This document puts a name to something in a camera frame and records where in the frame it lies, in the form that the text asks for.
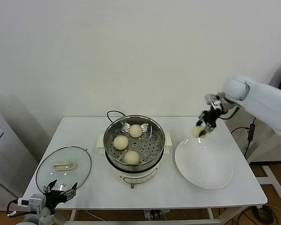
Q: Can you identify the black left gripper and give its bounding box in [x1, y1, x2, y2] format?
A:
[43, 179, 78, 209]

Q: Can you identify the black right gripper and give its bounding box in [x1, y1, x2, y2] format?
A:
[196, 109, 222, 136]

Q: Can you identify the white steamed baozi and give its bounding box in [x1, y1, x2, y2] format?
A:
[124, 150, 141, 165]
[191, 126, 205, 138]
[129, 124, 143, 138]
[113, 135, 129, 150]

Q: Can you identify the glass lid with cream handle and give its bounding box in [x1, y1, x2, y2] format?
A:
[36, 146, 92, 197]

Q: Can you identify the perforated steel steamer basket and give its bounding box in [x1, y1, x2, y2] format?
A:
[104, 114, 166, 167]

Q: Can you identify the white round plate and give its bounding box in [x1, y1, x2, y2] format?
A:
[174, 137, 233, 190]

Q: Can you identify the white cabinet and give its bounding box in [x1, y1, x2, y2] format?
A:
[0, 100, 39, 211]

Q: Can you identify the white side desk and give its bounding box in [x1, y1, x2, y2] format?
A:
[245, 117, 281, 198]

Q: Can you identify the cream electric cooker base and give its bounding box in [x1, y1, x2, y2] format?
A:
[97, 132, 173, 189]

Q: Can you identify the white power strip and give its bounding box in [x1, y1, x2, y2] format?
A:
[144, 209, 167, 221]

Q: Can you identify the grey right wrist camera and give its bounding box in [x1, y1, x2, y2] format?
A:
[205, 93, 222, 110]

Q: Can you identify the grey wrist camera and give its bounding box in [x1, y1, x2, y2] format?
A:
[205, 93, 222, 110]
[18, 193, 46, 211]

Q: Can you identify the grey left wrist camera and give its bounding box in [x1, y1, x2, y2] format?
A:
[18, 193, 46, 211]

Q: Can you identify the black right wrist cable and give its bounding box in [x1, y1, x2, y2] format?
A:
[221, 106, 239, 120]

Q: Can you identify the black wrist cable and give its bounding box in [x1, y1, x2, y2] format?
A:
[221, 106, 239, 120]
[6, 199, 21, 218]

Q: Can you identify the black cable with adapter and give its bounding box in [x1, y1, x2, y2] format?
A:
[231, 117, 257, 160]

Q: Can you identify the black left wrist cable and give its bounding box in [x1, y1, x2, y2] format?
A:
[6, 199, 21, 218]

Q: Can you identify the white table frame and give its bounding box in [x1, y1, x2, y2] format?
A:
[53, 206, 263, 225]

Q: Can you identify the black floor cable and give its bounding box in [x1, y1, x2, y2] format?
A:
[252, 205, 278, 223]

